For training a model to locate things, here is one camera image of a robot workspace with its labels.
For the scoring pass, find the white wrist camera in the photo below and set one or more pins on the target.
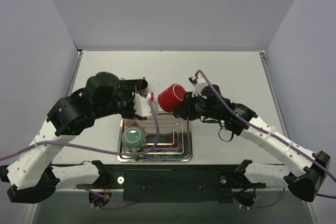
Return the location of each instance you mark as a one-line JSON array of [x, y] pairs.
[[145, 105], [198, 82]]

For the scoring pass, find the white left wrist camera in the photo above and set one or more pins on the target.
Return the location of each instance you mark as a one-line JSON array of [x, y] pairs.
[[145, 105]]

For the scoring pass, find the shiny steel tray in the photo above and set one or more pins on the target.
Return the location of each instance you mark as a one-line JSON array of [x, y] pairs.
[[174, 145]]

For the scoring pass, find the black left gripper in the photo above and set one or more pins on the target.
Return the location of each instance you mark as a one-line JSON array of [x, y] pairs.
[[130, 87]]

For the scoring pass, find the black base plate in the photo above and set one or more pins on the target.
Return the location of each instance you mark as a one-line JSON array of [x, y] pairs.
[[174, 183]]

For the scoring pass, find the red mug black handle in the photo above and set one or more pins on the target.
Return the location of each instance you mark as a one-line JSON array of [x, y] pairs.
[[171, 98]]

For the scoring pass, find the teal glazed mug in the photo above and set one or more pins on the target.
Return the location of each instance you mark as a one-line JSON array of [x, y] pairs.
[[133, 142]]

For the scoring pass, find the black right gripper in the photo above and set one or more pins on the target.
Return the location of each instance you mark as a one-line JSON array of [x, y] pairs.
[[185, 106]]

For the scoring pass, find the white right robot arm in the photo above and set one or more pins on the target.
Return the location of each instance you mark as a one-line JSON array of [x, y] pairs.
[[302, 171]]

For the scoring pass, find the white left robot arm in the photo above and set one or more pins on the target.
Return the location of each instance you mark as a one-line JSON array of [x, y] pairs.
[[32, 176]]

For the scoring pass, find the brown glazed mug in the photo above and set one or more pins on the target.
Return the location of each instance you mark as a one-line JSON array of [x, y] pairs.
[[142, 87]]

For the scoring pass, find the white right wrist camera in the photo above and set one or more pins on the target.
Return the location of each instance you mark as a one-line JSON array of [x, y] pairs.
[[198, 82]]

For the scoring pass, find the aluminium frame rail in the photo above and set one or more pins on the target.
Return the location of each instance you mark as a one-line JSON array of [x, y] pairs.
[[242, 75]]

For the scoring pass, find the pink faceted mug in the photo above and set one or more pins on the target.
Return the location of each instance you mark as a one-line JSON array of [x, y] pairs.
[[133, 122]]

